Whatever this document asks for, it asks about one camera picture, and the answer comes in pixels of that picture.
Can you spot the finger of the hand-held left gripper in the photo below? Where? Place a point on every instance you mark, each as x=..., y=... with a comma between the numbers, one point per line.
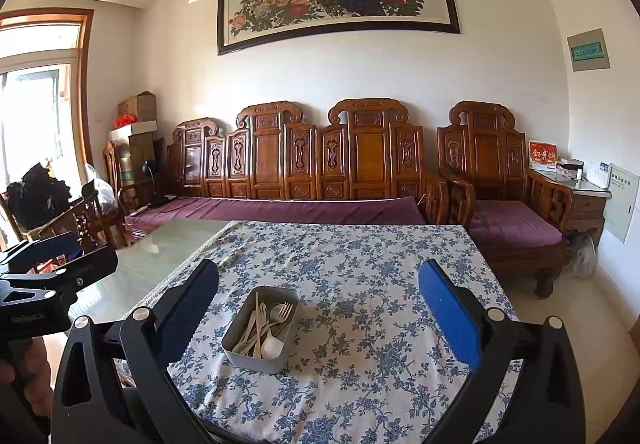
x=47, y=249
x=92, y=269

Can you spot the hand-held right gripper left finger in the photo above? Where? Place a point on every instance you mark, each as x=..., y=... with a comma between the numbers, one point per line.
x=192, y=306

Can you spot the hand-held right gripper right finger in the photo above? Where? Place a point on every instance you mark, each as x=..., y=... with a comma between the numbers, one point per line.
x=447, y=311

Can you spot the beige chopstick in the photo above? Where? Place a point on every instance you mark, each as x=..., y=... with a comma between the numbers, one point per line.
x=256, y=304
x=260, y=319

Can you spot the grey metal box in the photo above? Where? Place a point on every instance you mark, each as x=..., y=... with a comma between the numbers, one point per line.
x=240, y=359

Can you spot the white soup spoon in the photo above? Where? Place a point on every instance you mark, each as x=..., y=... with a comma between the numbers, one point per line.
x=271, y=348

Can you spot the person's left hand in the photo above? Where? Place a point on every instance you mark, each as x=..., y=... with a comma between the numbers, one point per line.
x=35, y=366

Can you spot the carved wooden chair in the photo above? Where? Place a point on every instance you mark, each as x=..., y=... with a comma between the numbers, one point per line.
x=82, y=221
x=111, y=168

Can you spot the white plastic bag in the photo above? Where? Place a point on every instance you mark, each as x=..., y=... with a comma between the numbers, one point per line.
x=103, y=191

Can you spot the blue floral tablecloth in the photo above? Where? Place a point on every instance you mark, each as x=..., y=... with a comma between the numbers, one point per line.
x=350, y=264

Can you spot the black desk lamp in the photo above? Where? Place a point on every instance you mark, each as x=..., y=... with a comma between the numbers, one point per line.
x=148, y=170

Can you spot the long purple sofa cushion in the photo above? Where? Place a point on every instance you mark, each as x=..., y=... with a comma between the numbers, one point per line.
x=280, y=210

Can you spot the white flat box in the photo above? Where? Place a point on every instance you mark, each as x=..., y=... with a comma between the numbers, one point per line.
x=135, y=130

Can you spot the plastic-wrapped floor fan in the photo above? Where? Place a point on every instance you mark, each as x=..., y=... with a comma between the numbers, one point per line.
x=581, y=255

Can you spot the red flowers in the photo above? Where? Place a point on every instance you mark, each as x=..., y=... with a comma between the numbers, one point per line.
x=125, y=120

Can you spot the carved wooden armchair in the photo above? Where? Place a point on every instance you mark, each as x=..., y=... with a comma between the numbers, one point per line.
x=487, y=154

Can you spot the brown cardboard box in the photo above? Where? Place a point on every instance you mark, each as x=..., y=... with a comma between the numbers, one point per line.
x=139, y=107

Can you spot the wooden side table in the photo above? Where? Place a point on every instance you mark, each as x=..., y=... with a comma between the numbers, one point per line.
x=582, y=209

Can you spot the carved wooden sofa bench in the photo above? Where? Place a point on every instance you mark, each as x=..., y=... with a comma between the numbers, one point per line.
x=300, y=159

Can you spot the red card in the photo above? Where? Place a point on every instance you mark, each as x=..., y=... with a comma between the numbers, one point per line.
x=543, y=154

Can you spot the tissue box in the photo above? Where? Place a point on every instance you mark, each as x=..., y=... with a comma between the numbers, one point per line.
x=569, y=165

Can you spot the white desktop device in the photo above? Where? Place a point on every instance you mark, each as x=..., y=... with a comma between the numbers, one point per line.
x=598, y=174

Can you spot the white electrical panel door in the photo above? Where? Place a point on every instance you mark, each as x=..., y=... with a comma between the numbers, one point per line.
x=622, y=201

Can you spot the wooden door frame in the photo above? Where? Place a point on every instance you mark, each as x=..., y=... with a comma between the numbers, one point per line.
x=86, y=74

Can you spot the grey wall box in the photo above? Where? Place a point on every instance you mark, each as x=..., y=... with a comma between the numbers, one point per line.
x=588, y=49

